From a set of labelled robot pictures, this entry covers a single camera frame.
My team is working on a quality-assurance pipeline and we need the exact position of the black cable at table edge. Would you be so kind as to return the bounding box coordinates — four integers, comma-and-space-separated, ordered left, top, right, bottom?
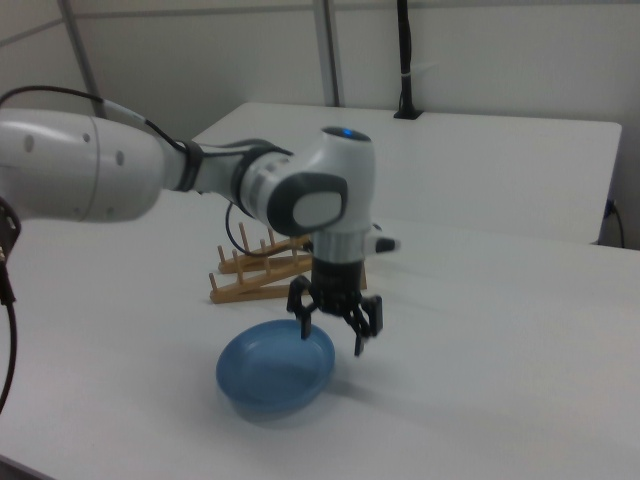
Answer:
604, 199, 627, 249

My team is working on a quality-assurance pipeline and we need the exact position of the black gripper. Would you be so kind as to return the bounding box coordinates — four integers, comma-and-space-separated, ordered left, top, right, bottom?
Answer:
286, 256, 384, 358

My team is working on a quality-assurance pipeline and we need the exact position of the blue plastic plate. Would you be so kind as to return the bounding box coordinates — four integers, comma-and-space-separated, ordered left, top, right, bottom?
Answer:
215, 320, 337, 426

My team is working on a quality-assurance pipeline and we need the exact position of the white table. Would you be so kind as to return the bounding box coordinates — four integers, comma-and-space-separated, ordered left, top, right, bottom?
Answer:
191, 102, 623, 247

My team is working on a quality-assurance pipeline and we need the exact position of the black cable with connector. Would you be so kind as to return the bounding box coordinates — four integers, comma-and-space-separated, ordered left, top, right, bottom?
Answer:
0, 195, 23, 414

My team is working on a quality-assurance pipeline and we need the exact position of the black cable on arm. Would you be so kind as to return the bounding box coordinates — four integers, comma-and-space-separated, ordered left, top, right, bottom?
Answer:
0, 86, 187, 152

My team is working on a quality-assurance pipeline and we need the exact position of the black pole with base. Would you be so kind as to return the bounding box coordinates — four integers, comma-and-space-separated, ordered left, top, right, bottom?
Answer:
392, 0, 426, 121

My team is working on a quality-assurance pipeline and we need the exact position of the wooden plate rack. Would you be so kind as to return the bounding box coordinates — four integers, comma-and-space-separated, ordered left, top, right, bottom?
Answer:
207, 222, 369, 306

